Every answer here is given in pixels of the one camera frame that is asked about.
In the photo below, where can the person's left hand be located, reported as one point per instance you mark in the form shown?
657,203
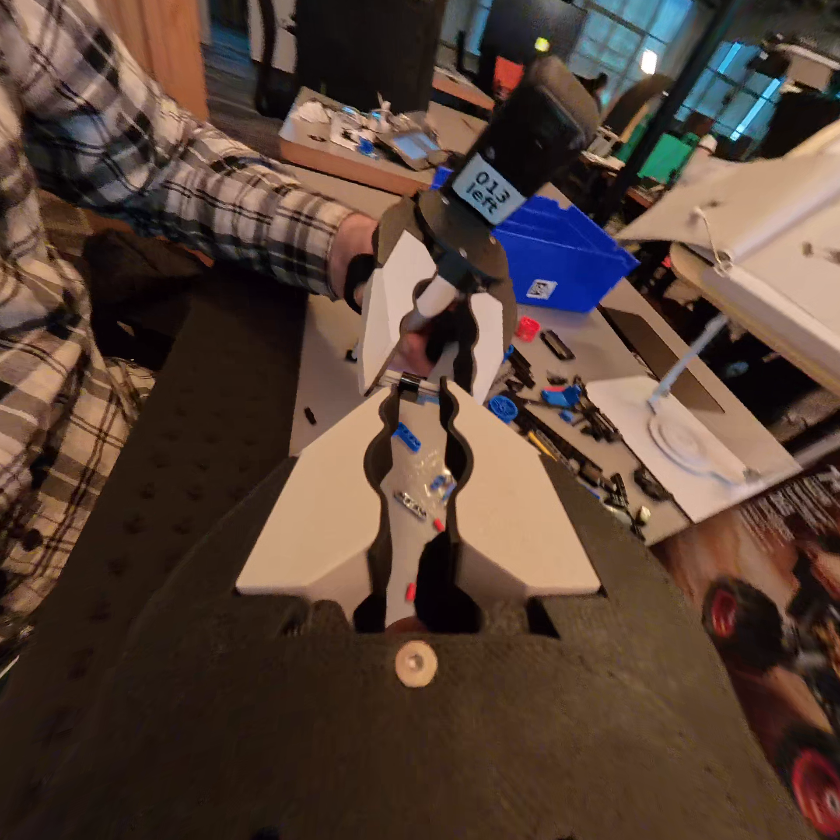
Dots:
354,236

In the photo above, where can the person's left forearm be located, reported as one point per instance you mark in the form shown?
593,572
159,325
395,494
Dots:
229,190

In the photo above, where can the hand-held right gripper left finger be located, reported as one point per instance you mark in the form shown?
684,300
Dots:
315,525

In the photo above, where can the green box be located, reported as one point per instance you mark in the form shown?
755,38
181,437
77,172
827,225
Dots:
666,157

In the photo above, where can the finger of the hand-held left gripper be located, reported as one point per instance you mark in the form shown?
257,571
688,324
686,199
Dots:
387,308
489,341

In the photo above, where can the dark grey thin beam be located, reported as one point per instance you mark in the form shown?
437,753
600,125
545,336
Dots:
410,505

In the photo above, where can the red wheel hub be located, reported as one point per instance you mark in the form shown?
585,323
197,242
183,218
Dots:
527,328

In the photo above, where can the toy truck box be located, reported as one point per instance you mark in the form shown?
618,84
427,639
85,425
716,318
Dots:
735,558

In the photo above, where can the clear plastic bag with parts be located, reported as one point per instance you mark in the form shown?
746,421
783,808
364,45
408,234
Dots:
420,476

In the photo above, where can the black dimpled panel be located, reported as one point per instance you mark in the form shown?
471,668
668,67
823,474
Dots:
197,459

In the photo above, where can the grey pin assembly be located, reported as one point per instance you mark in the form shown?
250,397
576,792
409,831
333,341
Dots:
410,382

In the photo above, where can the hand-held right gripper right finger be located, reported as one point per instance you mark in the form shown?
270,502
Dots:
525,525

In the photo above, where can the white round object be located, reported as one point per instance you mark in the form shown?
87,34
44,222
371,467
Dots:
695,453

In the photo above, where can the blue wheel hub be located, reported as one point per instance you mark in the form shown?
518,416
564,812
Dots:
503,407

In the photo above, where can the wooden cabinet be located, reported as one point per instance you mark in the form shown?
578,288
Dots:
164,46

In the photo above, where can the white tilted board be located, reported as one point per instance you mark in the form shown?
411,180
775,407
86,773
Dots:
754,197

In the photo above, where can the pile of large black beams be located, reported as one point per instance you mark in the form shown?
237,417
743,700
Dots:
590,420

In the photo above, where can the background wooden desk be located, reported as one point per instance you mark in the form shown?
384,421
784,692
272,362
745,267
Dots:
328,151

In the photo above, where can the blue long beam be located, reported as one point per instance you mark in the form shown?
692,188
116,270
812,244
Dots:
407,436

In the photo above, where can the blue and red panel piece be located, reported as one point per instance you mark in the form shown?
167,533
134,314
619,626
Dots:
561,396

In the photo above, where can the blue tray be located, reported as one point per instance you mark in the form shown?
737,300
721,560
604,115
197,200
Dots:
564,249

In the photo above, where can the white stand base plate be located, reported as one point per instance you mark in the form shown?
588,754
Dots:
623,420

